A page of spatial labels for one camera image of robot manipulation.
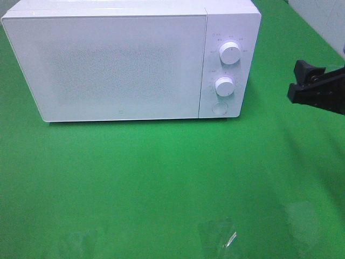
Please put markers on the white microwave oven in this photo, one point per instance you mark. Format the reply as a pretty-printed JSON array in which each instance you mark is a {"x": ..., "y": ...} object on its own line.
[{"x": 226, "y": 21}]

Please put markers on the clear tape patch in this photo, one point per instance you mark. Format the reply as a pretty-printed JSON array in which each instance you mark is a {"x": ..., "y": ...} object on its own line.
[
  {"x": 79, "y": 244},
  {"x": 304, "y": 225},
  {"x": 217, "y": 234}
]

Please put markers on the white microwave knob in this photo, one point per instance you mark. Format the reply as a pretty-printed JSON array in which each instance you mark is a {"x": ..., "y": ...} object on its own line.
[
  {"x": 224, "y": 86},
  {"x": 230, "y": 52}
]

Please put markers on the white microwave door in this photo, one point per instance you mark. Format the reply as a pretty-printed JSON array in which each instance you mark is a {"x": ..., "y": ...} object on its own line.
[{"x": 111, "y": 68}]

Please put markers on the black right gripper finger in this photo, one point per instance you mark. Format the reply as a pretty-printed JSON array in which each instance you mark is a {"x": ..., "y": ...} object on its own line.
[
  {"x": 307, "y": 74},
  {"x": 327, "y": 96}
]

